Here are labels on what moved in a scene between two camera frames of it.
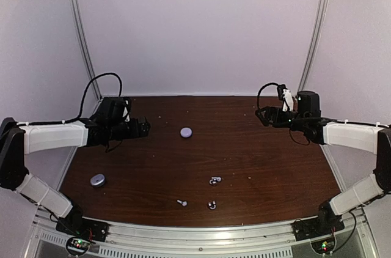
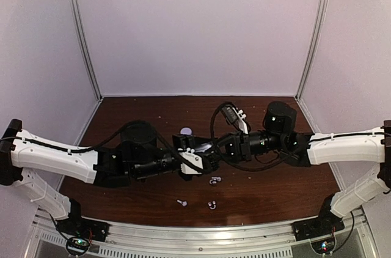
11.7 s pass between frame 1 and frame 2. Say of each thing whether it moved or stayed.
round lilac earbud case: stayed
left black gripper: moved
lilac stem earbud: stayed
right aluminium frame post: stayed
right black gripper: moved
